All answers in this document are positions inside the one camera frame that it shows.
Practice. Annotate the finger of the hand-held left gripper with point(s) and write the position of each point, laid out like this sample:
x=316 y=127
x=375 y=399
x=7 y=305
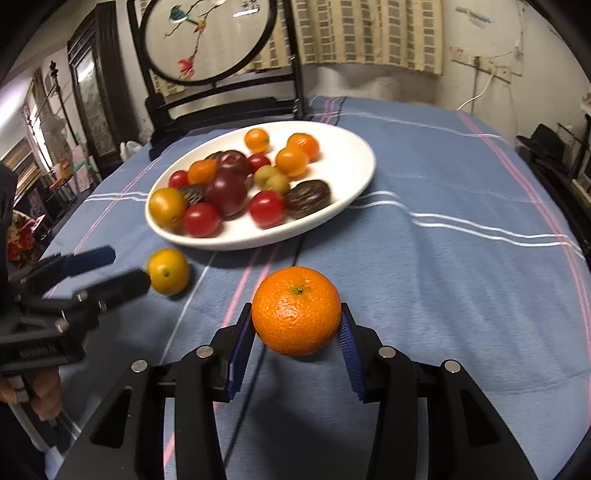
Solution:
x=90 y=258
x=117 y=285

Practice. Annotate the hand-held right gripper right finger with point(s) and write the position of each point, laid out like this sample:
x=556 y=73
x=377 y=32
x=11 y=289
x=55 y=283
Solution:
x=351 y=357

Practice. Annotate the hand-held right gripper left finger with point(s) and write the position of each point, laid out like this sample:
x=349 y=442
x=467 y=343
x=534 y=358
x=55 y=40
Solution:
x=240 y=355

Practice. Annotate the yellow-orange kumquat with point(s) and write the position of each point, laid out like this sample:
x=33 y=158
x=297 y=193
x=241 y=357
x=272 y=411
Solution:
x=168 y=271

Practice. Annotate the mandarin orange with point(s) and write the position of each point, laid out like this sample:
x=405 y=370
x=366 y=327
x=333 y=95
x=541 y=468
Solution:
x=202 y=171
x=296 y=314

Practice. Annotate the dark wrinkled passion fruit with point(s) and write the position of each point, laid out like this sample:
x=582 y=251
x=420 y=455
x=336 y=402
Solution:
x=308 y=199
x=193 y=194
x=213 y=155

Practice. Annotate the dark red plum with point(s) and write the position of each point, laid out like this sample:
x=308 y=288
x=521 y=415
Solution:
x=227 y=194
x=233 y=162

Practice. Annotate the yellow-green small fruit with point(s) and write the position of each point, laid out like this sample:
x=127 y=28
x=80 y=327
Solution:
x=278 y=185
x=265 y=173

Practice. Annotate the white oval plate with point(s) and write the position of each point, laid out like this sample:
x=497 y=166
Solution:
x=341 y=157

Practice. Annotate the person's left forearm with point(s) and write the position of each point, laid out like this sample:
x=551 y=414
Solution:
x=14 y=447

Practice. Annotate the person's left hand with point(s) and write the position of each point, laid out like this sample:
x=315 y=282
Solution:
x=46 y=392

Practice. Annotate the white plastic bag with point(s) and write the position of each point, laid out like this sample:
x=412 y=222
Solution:
x=130 y=151

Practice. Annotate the blue striped tablecloth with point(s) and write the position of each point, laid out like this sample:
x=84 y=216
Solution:
x=438 y=277

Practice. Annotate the white electric fan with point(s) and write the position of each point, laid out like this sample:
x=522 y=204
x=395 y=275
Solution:
x=53 y=131

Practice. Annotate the dark wood framed panel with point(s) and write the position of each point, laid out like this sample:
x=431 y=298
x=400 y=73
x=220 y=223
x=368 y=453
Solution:
x=108 y=92

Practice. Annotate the dark coat stand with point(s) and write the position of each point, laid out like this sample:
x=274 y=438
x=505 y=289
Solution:
x=53 y=69

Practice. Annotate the dark wooden chair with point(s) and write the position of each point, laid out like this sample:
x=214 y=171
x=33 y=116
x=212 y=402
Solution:
x=221 y=108

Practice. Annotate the small tangerine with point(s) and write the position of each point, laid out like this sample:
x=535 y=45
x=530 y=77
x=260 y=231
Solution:
x=305 y=144

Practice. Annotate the black hat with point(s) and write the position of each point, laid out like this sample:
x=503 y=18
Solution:
x=545 y=141

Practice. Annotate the checked beige curtain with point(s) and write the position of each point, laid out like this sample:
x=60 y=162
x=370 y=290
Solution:
x=369 y=32

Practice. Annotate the white wall socket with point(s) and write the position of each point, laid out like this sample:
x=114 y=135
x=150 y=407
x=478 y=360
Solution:
x=460 y=54

